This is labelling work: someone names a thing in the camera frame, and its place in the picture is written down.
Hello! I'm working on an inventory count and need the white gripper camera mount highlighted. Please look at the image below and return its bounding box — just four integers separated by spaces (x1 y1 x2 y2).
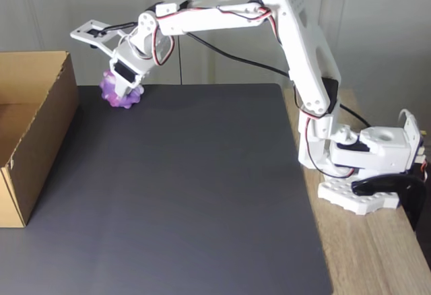
69 19 139 62

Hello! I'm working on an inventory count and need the purple white knobbly ball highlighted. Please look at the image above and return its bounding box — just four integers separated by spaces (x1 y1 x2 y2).
100 69 146 110

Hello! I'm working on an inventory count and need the black camera cable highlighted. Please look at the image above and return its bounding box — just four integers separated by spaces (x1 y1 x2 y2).
96 22 371 129

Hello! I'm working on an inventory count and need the black table clamp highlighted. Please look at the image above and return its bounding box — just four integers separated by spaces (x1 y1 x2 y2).
351 173 428 232

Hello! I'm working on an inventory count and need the brown cardboard box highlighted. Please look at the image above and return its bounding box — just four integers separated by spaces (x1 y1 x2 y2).
0 51 81 228

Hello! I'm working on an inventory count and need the dark grey table mat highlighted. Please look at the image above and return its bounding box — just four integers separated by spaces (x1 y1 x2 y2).
0 84 335 295

